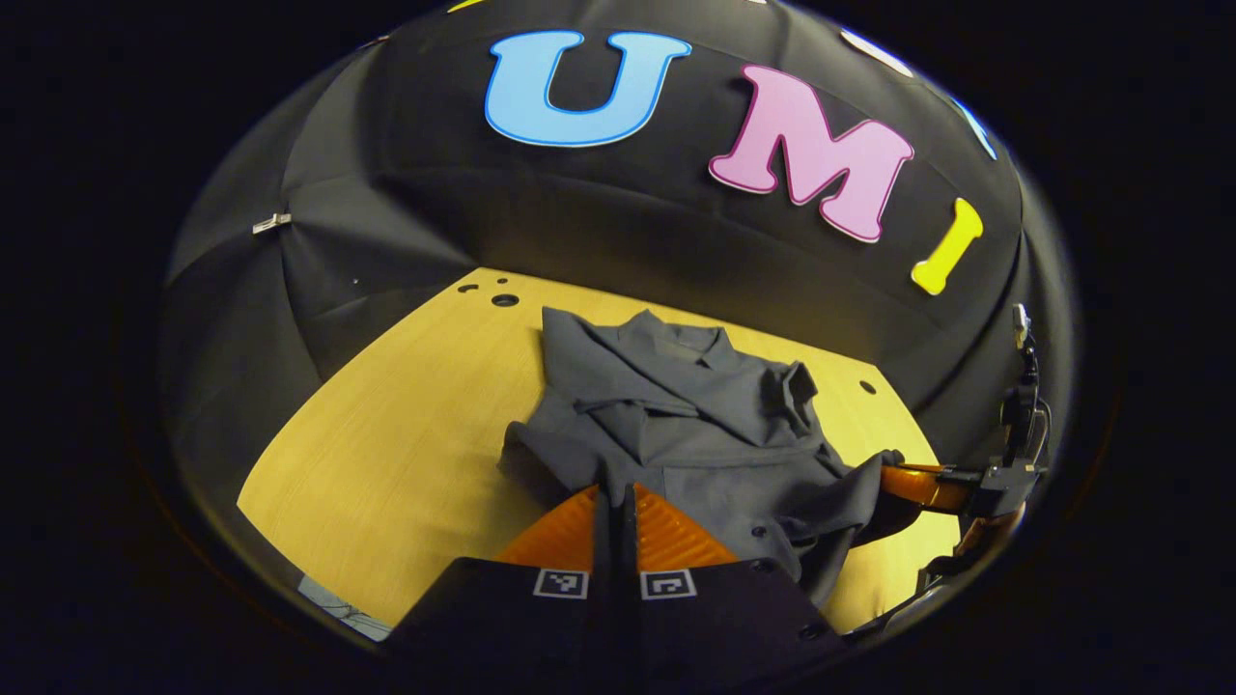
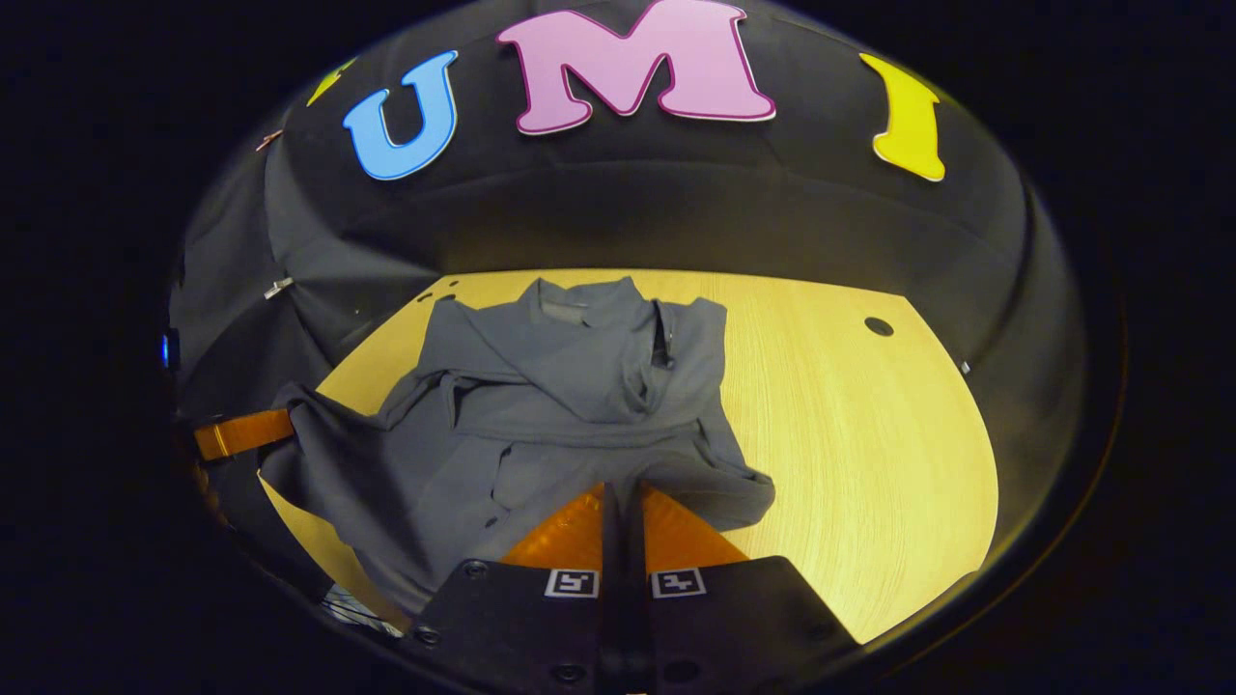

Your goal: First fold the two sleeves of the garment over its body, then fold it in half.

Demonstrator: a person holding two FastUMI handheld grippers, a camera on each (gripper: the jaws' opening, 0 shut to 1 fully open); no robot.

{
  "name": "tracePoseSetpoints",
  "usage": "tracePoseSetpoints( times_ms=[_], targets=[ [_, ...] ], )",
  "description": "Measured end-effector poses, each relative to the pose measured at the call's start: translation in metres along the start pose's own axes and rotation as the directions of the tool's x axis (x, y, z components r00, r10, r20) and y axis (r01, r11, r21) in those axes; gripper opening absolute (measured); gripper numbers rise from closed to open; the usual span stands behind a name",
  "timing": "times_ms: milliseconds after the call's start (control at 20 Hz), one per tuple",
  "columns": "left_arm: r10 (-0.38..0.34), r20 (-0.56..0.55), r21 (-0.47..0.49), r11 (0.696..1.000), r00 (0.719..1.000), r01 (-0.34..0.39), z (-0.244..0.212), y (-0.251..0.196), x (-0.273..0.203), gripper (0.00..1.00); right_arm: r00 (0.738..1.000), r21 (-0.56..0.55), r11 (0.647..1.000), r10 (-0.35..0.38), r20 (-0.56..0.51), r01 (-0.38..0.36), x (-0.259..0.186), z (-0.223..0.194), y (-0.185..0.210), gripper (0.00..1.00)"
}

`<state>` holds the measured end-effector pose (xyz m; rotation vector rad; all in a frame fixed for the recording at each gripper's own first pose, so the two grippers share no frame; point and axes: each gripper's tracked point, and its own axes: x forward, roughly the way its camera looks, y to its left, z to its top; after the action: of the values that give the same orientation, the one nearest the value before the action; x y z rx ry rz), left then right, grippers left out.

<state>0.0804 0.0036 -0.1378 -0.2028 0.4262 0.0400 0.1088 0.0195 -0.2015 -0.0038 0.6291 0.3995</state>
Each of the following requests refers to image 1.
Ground grey collared shirt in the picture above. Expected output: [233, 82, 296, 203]
[497, 307, 923, 609]

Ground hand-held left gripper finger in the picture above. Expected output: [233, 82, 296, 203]
[616, 482, 853, 689]
[384, 485, 617, 689]

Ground black backdrop cloth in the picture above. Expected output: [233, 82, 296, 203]
[159, 0, 1078, 542]

